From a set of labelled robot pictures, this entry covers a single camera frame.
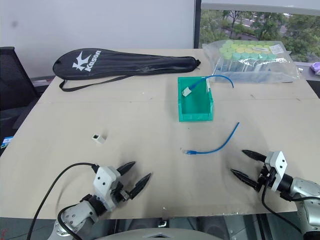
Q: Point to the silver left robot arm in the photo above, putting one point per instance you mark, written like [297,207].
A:
[77,215]

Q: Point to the green plastic bin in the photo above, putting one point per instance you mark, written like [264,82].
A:
[196,106]

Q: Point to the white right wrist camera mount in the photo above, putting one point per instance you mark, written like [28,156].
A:
[278,162]

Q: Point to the purple object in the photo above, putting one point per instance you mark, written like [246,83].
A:
[316,68]

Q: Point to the black racket bag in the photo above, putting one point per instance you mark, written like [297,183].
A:
[125,63]

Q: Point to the clear bag of capped tubes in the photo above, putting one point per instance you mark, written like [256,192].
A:
[252,65]

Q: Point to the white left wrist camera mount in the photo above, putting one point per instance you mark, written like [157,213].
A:
[103,180]

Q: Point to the blue printed box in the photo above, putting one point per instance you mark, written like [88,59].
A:
[5,143]

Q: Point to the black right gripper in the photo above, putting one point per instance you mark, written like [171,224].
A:
[266,176]

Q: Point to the grey robot torso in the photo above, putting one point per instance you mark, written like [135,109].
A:
[160,233]

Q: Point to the black office chair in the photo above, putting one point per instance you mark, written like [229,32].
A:
[15,82]

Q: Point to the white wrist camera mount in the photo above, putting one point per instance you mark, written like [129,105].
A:
[278,162]
[103,180]

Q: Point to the small white connector block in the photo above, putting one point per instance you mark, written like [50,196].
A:
[99,138]

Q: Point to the black window frame post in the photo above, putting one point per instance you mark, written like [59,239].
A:
[197,23]

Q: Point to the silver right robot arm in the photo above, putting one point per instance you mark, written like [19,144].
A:
[303,192]

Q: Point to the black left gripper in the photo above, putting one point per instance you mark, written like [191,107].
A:
[118,193]

